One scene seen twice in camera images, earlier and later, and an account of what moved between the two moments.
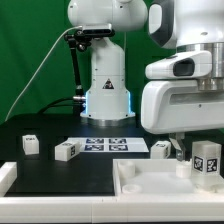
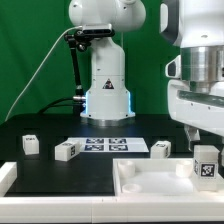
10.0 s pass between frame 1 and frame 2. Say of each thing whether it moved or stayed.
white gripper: moved
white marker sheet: stayed
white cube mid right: stayed
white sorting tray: stayed
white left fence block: stayed
